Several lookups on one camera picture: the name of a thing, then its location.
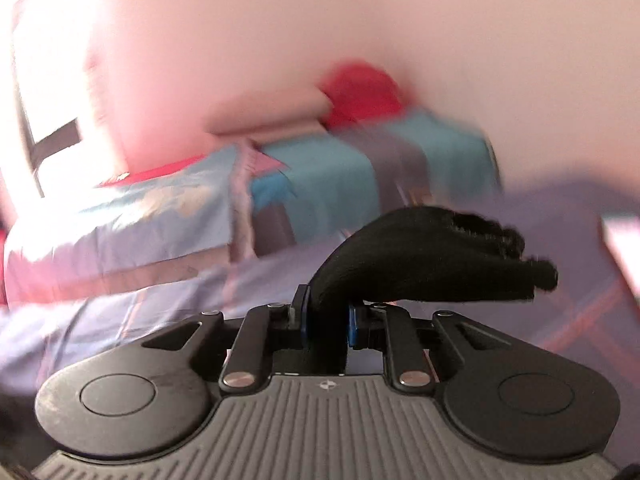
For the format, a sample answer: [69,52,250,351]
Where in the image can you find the light blue printed blanket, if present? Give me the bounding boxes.
[5,155,253,301]

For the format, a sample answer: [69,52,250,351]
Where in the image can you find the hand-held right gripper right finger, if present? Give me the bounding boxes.
[348,304,511,392]

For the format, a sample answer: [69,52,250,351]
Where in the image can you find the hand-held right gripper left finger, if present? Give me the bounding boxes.
[142,285,313,392]

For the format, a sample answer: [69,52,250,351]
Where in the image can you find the red folded cloth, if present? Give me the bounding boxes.
[320,62,407,128]

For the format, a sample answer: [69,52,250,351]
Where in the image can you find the plaid lavender bed sheet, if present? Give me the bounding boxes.
[0,180,640,411]

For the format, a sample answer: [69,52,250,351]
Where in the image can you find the teal patchwork pillow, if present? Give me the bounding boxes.
[250,110,501,256]

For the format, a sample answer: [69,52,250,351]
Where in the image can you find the black knit pants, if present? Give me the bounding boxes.
[307,207,559,376]

